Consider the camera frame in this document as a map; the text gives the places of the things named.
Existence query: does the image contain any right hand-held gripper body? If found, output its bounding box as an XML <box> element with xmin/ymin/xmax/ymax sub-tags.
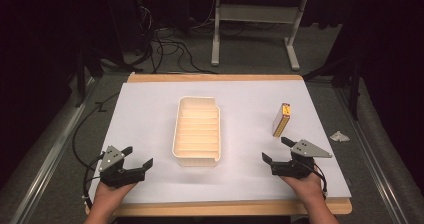
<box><xmin>271</xmin><ymin>139</ymin><xmax>333</xmax><ymax>180</ymax></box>

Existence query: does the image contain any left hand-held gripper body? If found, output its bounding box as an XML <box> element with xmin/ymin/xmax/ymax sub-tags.
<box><xmin>98</xmin><ymin>145</ymin><xmax>147</xmax><ymax>189</ymax></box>

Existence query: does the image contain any small yellow cardboard box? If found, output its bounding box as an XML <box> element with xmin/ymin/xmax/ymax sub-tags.
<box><xmin>272</xmin><ymin>102</ymin><xmax>292</xmax><ymax>138</ymax></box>

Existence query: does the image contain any cream ribbed plastic tray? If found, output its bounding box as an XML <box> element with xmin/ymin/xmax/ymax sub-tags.
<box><xmin>171</xmin><ymin>95</ymin><xmax>222</xmax><ymax>168</ymax></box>

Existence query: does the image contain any person's left hand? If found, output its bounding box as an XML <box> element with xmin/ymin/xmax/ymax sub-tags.
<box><xmin>93</xmin><ymin>182</ymin><xmax>136</xmax><ymax>207</ymax></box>

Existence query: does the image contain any person's right hand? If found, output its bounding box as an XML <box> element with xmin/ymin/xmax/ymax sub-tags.
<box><xmin>281</xmin><ymin>171</ymin><xmax>327</xmax><ymax>207</ymax></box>

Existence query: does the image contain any white paper table cover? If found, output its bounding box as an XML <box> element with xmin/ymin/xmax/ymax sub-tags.
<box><xmin>88</xmin><ymin>80</ymin><xmax>353</xmax><ymax>205</ymax></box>

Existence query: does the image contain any crumpled white paper scrap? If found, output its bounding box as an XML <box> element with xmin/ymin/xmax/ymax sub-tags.
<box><xmin>329</xmin><ymin>130</ymin><xmax>351</xmax><ymax>143</ymax></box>

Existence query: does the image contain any black metal stand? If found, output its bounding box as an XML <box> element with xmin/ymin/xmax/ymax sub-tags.
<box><xmin>71</xmin><ymin>46</ymin><xmax>105</xmax><ymax>109</ymax></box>
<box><xmin>302</xmin><ymin>55</ymin><xmax>365</xmax><ymax>122</ymax></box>

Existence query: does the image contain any right hand-held gripper cable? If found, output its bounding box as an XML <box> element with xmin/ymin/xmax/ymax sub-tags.
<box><xmin>296</xmin><ymin>159</ymin><xmax>329</xmax><ymax>199</ymax></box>

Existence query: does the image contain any hand-held gripper cable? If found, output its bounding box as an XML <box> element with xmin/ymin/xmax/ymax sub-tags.
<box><xmin>296</xmin><ymin>159</ymin><xmax>329</xmax><ymax>199</ymax></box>
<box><xmin>81</xmin><ymin>153</ymin><xmax>106</xmax><ymax>210</ymax></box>

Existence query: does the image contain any left hand-held gripper cable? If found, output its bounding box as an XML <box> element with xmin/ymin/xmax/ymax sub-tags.
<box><xmin>81</xmin><ymin>153</ymin><xmax>106</xmax><ymax>210</ymax></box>

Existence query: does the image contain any long black floor cable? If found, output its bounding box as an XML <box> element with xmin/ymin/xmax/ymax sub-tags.
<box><xmin>71</xmin><ymin>93</ymin><xmax>120</xmax><ymax>172</ymax></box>

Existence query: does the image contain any metal floor rail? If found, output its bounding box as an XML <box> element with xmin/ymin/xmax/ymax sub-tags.
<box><xmin>334</xmin><ymin>86</ymin><xmax>408</xmax><ymax>224</ymax></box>
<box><xmin>9</xmin><ymin>77</ymin><xmax>98</xmax><ymax>224</ymax></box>

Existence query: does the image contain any tangle of black cables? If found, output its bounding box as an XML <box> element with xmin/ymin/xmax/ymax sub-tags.
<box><xmin>136</xmin><ymin>3</ymin><xmax>218</xmax><ymax>75</ymax></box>

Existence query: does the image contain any white table frame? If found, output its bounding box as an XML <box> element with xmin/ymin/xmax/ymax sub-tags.
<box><xmin>210</xmin><ymin>0</ymin><xmax>353</xmax><ymax>72</ymax></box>

